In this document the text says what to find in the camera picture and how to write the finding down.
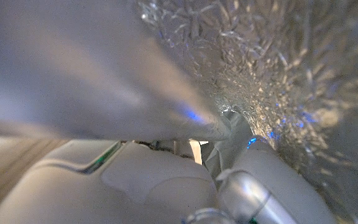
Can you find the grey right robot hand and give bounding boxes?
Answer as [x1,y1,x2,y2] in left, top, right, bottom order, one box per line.
[0,0,338,224]

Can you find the aluminum foil wrap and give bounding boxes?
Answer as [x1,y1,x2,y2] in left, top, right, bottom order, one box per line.
[135,0,358,224]

